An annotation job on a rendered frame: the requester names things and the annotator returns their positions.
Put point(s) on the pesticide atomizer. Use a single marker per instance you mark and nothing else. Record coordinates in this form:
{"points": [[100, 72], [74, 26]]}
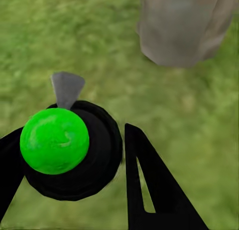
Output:
{"points": [[72, 149]]}

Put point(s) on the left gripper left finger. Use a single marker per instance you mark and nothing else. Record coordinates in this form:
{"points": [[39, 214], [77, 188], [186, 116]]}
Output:
{"points": [[10, 169]]}

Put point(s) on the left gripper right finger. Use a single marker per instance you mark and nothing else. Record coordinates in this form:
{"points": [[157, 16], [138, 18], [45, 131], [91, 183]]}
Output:
{"points": [[174, 210]]}

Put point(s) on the tree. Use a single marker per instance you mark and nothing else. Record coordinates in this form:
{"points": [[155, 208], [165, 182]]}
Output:
{"points": [[182, 32]]}

